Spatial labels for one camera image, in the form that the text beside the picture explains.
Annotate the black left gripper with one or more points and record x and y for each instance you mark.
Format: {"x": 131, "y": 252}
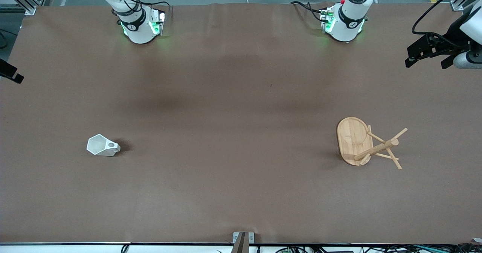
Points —
{"x": 453, "y": 39}

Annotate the white faceted cup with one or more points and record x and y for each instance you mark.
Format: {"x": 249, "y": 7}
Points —
{"x": 98, "y": 145}

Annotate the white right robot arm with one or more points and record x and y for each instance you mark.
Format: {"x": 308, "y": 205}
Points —
{"x": 137, "y": 31}

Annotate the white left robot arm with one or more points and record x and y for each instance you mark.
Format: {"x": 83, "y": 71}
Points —
{"x": 346, "y": 27}

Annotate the wooden cup rack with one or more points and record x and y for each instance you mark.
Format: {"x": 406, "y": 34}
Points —
{"x": 354, "y": 140}

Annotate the brown table cover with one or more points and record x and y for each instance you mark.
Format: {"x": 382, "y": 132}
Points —
{"x": 226, "y": 151}

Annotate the metal bracket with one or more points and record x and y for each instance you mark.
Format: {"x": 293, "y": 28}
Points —
{"x": 243, "y": 241}

